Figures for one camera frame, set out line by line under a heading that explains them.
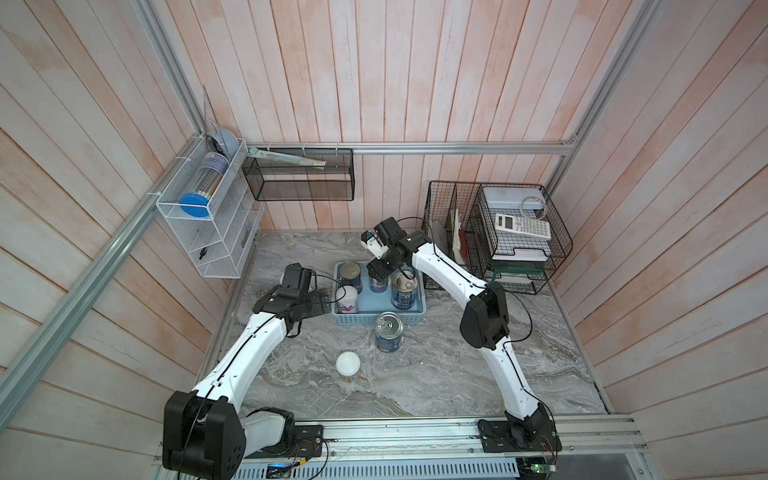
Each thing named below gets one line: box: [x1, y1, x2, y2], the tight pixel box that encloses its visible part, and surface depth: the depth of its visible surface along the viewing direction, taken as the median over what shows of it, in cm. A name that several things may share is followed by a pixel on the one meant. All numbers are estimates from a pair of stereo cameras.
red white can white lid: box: [335, 285, 358, 314], surface depth 90 cm
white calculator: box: [494, 213, 551, 240], surface depth 94 cm
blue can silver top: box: [391, 272, 418, 310], surface depth 94 cm
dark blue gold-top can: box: [339, 261, 363, 295], surface depth 97 cm
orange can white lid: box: [336, 351, 361, 377], surface depth 81 cm
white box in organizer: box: [483, 187, 546, 210], surface depth 100 cm
